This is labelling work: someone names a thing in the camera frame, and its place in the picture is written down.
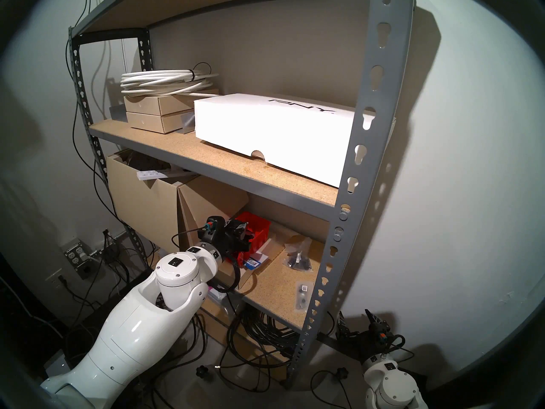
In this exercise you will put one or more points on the large open cardboard box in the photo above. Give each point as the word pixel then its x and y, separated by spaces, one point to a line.
pixel 144 212

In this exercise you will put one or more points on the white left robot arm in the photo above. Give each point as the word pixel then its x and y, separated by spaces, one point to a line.
pixel 136 327

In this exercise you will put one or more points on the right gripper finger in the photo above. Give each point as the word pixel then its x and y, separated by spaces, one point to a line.
pixel 342 327
pixel 378 322

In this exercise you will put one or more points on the grey metal rack shelf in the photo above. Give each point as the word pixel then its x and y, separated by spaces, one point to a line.
pixel 374 114

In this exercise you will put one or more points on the grey wall power outlet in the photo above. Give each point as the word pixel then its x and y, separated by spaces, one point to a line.
pixel 78 259

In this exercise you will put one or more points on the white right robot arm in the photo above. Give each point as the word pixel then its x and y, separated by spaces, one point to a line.
pixel 391 384

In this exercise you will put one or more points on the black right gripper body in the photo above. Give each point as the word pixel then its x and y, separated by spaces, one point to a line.
pixel 370 346

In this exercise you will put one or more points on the large white PNY box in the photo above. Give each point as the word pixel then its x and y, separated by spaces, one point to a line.
pixel 272 131

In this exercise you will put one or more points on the red plastic bin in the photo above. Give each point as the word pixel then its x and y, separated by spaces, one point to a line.
pixel 259 231

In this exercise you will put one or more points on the white wall plate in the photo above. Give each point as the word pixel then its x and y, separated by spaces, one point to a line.
pixel 55 279

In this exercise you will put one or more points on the flat cardboard box open lid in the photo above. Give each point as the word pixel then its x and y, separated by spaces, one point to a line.
pixel 208 199

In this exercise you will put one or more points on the small flat cardboard box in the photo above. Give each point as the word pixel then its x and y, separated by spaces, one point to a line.
pixel 153 105
pixel 153 123

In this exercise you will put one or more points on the clear bag of black screws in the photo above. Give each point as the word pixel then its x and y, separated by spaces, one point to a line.
pixel 298 261

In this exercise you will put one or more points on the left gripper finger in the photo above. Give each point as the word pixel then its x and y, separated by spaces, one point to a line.
pixel 237 228
pixel 242 246

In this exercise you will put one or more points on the blue white barcode card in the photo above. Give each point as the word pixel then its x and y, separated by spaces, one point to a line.
pixel 255 262

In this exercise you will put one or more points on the white device on floor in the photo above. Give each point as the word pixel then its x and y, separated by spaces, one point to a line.
pixel 53 365

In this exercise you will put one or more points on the clear bag with QR label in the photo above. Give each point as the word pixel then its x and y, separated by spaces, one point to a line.
pixel 303 297

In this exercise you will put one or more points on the white power strip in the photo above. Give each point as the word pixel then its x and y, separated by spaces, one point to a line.
pixel 151 174

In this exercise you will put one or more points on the pink white packaged tube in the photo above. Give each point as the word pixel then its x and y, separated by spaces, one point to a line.
pixel 217 294

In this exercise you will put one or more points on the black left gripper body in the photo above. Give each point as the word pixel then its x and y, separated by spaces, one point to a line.
pixel 215 237

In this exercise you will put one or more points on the black star knob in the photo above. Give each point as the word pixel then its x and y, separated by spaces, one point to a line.
pixel 203 372
pixel 342 372

